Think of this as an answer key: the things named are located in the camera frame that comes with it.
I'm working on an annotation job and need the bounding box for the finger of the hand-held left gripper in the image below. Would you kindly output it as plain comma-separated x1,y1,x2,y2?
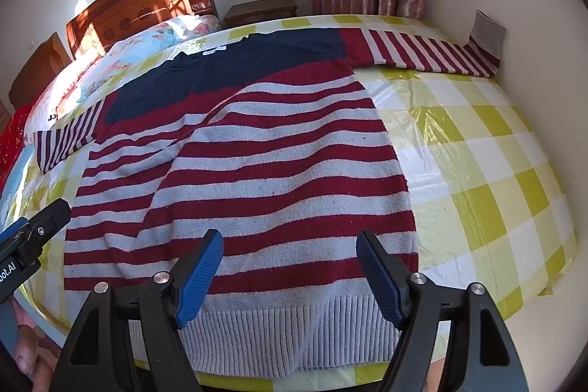
23,198,72,239

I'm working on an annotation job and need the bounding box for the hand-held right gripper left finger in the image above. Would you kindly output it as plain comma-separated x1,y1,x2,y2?
50,229,224,392

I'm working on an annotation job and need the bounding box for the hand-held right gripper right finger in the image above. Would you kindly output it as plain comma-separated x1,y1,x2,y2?
356,230,529,392

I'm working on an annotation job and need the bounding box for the red grey striped sweater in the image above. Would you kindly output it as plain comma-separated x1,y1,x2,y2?
33,9,507,379

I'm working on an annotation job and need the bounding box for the person's left hand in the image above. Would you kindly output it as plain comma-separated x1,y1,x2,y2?
13,299,63,392

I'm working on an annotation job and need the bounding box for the light blue pillow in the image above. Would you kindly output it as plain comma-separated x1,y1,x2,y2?
0,144,34,230

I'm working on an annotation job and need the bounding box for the red cloth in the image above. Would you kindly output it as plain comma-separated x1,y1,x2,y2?
0,107,31,186

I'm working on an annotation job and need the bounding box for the white floral pillow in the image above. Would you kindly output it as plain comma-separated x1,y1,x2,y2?
25,52,106,140

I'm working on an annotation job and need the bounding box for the plain wooden panel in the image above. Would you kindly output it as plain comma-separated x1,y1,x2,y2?
9,32,72,110

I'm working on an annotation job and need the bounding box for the yellow white checked bedsheet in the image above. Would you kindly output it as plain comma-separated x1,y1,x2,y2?
0,13,580,392

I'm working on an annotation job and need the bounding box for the light blue floral quilt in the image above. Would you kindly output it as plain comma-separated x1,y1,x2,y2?
69,14,223,99

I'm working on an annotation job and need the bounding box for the carved wooden headboard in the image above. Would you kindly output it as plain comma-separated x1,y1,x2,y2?
65,0,219,60

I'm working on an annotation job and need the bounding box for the dark wooden nightstand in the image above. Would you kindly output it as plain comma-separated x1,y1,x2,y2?
223,0,299,28

